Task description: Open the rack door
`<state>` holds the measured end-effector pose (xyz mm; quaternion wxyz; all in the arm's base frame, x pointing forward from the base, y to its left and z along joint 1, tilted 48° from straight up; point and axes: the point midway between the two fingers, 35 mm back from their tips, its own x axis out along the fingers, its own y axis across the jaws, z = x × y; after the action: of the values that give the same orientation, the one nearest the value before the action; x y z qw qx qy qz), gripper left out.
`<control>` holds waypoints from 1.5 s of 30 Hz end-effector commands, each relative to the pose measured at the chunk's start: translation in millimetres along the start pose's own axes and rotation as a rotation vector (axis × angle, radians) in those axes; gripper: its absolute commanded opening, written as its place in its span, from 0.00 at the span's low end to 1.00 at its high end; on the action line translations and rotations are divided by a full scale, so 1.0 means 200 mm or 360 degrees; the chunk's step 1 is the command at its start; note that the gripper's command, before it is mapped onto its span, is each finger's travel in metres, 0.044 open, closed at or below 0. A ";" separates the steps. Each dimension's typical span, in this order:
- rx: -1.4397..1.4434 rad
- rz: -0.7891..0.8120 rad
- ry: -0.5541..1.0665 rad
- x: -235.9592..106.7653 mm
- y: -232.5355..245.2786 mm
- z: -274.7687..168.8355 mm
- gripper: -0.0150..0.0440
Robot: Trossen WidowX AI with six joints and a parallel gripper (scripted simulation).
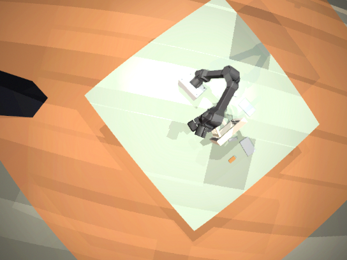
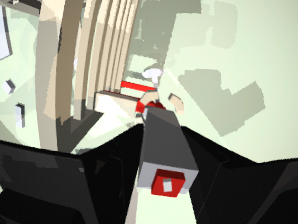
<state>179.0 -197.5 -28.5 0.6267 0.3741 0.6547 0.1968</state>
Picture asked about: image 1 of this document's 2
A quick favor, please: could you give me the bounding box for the orange rectangular block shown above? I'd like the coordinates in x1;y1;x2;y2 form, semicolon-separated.
228;156;236;163

